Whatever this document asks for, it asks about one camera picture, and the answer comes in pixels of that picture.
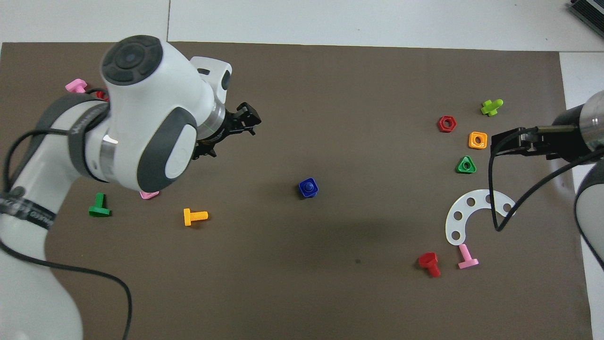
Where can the red hexagonal-head plastic screw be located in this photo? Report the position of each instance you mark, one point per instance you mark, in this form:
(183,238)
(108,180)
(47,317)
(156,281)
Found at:
(428,259)

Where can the dark green plastic screw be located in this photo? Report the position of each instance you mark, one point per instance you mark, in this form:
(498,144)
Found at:
(99,211)

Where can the white curved five-hole plate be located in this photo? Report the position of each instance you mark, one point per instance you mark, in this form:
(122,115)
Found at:
(456,225)

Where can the lime green cross screw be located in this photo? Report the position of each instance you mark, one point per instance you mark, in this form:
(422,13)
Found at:
(490,107)

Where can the green triangular plastic nut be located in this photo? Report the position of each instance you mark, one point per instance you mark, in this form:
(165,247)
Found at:
(460,169)

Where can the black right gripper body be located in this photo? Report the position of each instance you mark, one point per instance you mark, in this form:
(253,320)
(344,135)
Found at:
(561,139)

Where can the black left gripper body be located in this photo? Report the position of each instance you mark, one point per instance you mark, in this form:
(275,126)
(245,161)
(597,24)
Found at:
(222,130)

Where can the orange plastic screw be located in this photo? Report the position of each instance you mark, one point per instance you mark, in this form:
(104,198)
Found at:
(198,216)

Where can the blue square plastic nut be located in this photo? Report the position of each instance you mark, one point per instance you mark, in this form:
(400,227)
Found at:
(302,191)

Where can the red hexagonal plastic nut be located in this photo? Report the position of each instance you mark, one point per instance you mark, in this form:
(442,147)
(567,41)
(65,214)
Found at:
(441,124)
(100,95)

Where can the pink square plastic nut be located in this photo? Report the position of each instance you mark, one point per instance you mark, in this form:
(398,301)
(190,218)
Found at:
(150,195)

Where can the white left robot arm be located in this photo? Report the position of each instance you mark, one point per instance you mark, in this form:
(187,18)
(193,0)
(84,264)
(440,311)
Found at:
(141,94)

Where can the orange square plastic nut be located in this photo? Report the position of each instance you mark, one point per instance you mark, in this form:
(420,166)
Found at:
(472,144)

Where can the grey ribbed metal device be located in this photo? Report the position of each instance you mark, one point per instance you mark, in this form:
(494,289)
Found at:
(590,12)

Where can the pink plastic screw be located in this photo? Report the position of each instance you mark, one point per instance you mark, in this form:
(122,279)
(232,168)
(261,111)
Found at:
(467,262)
(75,86)

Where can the brown table mat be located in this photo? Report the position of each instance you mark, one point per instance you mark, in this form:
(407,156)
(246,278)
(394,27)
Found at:
(302,94)

